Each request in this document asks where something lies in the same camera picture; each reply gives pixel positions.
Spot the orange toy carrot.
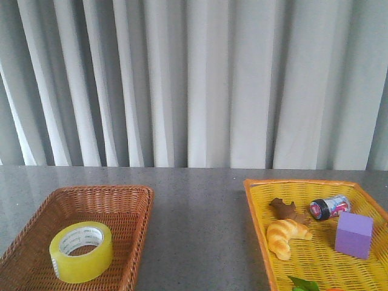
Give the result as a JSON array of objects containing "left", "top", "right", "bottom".
[{"left": 287, "top": 275, "right": 346, "bottom": 291}]

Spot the yellow woven basket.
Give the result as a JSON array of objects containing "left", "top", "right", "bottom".
[{"left": 244, "top": 179, "right": 387, "bottom": 290}]

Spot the purple foam block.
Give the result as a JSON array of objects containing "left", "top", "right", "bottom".
[{"left": 335, "top": 212, "right": 373, "bottom": 259}]

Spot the yellow tape roll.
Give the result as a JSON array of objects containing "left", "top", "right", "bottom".
[{"left": 49, "top": 221, "right": 113, "bottom": 284}]

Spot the toy croissant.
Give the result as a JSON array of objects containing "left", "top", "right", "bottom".
[{"left": 267, "top": 218, "right": 313, "bottom": 261}]

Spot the brown wicker basket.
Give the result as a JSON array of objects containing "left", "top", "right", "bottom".
[{"left": 1, "top": 186, "right": 155, "bottom": 290}]

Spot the grey pleated curtain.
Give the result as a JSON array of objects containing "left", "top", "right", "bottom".
[{"left": 1, "top": 1, "right": 387, "bottom": 170}]

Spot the small lying jar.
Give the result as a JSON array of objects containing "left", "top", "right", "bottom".
[{"left": 309, "top": 195, "right": 352, "bottom": 221}]

